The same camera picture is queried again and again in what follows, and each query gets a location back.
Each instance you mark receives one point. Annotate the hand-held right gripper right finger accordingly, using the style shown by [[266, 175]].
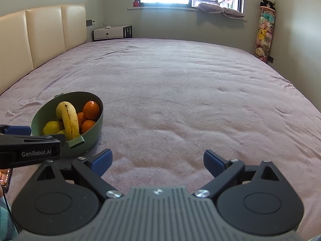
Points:
[[214, 162]]

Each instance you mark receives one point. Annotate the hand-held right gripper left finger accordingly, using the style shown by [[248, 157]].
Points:
[[102, 162]]

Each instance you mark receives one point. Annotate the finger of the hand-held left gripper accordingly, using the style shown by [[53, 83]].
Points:
[[17, 130], [57, 138]]

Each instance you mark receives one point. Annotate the yellow banana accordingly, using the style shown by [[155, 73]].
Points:
[[70, 120]]

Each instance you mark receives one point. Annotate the green colander bowl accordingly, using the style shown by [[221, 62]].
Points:
[[92, 135]]

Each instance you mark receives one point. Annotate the orange tangerine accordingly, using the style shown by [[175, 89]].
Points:
[[88, 126], [91, 110], [81, 120]]

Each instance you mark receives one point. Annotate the black smartphone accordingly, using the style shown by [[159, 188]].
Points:
[[5, 179]]

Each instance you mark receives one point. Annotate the person's teal patterned clothing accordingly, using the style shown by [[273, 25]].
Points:
[[5, 221]]

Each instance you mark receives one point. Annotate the pink bed blanket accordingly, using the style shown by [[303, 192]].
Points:
[[188, 93]]

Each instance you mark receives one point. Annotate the cream padded headboard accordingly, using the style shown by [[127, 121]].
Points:
[[45, 37]]

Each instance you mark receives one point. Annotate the white black nightstand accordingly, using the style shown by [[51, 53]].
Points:
[[109, 33]]

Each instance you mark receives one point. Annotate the hanging net of plush toys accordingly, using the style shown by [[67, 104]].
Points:
[[264, 32]]

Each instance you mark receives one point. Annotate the red cup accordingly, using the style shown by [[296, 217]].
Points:
[[136, 3]]

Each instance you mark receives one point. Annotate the black wall box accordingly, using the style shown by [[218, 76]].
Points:
[[270, 59]]

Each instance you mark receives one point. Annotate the wall switch panel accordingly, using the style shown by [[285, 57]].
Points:
[[90, 22]]

